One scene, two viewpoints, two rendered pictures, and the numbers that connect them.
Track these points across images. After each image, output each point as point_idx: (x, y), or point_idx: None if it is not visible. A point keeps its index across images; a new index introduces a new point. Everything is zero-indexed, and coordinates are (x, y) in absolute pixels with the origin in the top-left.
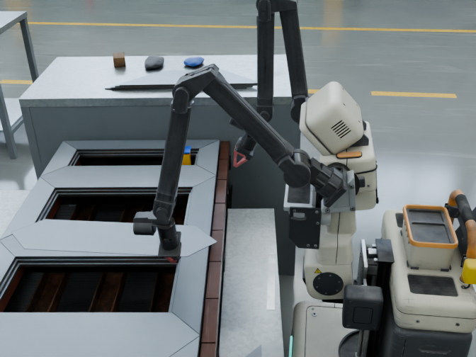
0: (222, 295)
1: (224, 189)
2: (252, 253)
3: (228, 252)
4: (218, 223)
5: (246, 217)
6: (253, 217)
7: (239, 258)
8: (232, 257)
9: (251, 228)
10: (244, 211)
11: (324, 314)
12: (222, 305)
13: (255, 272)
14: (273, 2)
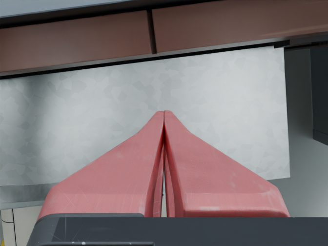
0: (43, 71)
1: (260, 33)
2: (81, 141)
3: (74, 79)
4: (9, 50)
5: (239, 107)
6: (240, 125)
7: (56, 112)
8: (56, 93)
9: (188, 125)
10: (271, 95)
11: (164, 208)
12: None
13: (10, 156)
14: None
